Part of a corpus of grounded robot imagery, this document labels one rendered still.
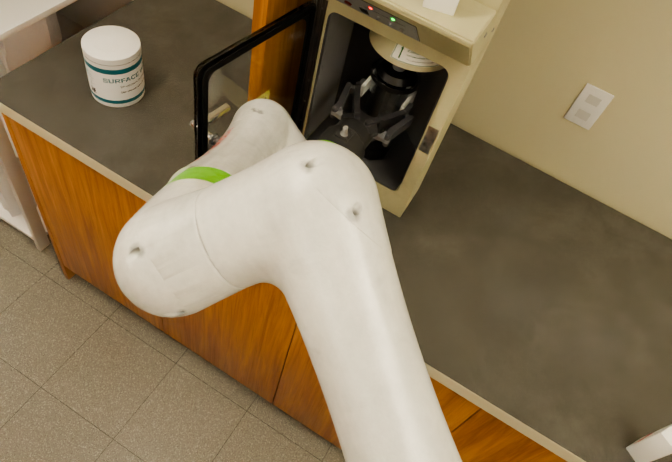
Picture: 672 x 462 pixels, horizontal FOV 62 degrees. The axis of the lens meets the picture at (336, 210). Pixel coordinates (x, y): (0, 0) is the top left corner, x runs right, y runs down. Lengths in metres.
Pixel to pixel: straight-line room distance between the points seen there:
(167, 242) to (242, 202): 0.08
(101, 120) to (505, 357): 1.08
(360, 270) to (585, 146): 1.18
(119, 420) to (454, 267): 1.25
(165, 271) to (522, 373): 0.88
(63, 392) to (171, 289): 1.60
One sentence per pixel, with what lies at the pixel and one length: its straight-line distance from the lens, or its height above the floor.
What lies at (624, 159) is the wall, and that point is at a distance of 1.61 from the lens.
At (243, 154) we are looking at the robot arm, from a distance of 0.76.
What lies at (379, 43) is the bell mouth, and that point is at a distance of 1.13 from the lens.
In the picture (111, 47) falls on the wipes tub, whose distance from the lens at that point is 1.43.
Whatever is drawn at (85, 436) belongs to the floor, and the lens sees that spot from 2.08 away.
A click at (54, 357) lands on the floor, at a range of 2.19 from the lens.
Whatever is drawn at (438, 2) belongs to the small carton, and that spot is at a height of 1.52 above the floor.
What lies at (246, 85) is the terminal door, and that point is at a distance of 1.04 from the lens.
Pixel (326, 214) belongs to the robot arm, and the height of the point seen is 1.59.
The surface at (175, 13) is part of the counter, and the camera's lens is 1.81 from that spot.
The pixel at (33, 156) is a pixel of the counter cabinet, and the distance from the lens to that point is 1.72.
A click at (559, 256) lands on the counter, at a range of 1.47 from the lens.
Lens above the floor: 1.97
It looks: 51 degrees down
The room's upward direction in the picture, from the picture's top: 17 degrees clockwise
